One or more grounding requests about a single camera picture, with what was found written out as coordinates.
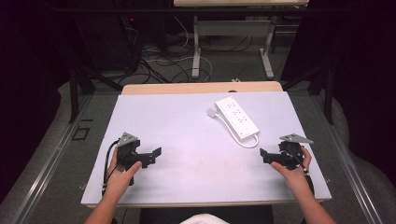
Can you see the aluminium floor rail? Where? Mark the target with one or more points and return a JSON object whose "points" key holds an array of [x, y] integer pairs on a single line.
{"points": [[345, 158], [46, 165]]}

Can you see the black metal stand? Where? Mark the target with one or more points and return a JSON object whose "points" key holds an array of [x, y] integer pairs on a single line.
{"points": [[323, 87], [74, 93]]}

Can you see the white power strip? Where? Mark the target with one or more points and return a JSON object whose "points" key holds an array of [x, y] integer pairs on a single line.
{"points": [[237, 116]]}

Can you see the person's white clothing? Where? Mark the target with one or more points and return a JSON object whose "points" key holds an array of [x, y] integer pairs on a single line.
{"points": [[204, 219]]}

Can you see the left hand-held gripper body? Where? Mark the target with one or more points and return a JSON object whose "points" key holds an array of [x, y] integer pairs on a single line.
{"points": [[128, 151]]}

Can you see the person's left hand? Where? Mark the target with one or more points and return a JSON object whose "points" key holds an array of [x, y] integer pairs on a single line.
{"points": [[120, 179]]}

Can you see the white power strip plug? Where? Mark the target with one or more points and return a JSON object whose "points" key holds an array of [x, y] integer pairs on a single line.
{"points": [[212, 112]]}

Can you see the dark computer tower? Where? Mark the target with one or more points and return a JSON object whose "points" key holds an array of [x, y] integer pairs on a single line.
{"points": [[106, 40]]}

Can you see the white table sheet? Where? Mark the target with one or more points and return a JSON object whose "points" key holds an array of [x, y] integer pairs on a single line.
{"points": [[193, 161]]}

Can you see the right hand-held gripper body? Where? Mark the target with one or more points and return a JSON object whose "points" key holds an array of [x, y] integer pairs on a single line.
{"points": [[290, 154]]}

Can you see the white metal frame desk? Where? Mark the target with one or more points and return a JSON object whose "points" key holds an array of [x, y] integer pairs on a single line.
{"points": [[232, 28]]}

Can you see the person's right hand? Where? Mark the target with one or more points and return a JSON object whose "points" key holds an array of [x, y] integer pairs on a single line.
{"points": [[294, 174]]}

